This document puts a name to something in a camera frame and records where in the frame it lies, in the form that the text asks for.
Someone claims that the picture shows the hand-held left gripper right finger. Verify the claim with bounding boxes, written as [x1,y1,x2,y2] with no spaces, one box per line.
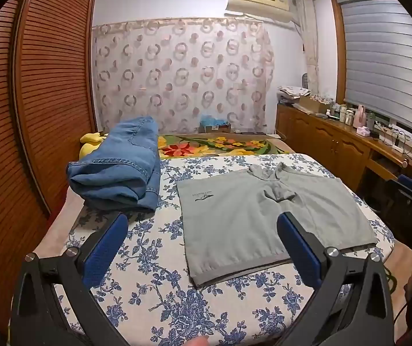
[274,212,396,346]

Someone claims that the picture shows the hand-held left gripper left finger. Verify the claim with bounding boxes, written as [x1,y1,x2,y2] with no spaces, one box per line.
[10,213,131,346]

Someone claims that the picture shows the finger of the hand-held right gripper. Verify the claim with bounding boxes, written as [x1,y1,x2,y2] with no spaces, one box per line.
[390,175,412,210]

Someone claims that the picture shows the grey pants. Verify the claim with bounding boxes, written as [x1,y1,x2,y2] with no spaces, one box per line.
[175,162,379,288]

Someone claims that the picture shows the blue floral bed sheet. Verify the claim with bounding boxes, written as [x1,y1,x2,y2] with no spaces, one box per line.
[10,153,396,346]

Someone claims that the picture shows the pink bottle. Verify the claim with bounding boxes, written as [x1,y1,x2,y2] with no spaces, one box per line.
[354,104,367,127]

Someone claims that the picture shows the wooden side cabinet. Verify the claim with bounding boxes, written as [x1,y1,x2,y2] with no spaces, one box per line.
[276,103,412,195]

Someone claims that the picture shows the blue jeans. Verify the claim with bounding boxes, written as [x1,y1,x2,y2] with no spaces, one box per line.
[67,116,161,213]

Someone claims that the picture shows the grey window blind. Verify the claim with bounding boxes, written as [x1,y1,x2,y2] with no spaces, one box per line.
[337,0,412,136]

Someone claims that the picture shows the open cardboard box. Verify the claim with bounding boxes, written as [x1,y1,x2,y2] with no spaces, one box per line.
[298,95,331,114]

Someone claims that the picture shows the colourful flower blanket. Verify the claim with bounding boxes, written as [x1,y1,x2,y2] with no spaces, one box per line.
[157,133,293,159]

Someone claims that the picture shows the box with blue bag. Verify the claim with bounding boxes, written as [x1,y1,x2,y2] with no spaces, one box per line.
[199,114,232,134]

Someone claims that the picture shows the tied lace curtain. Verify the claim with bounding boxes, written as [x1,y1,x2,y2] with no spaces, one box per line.
[294,0,322,94]

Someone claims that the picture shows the wooden louvered wardrobe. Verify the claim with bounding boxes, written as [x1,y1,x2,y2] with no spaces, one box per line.
[0,0,99,332]

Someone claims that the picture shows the white air conditioner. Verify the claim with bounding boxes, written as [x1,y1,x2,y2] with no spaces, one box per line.
[226,0,293,22]

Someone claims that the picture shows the ring patterned sheer curtain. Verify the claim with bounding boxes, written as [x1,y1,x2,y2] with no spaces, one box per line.
[91,18,277,136]

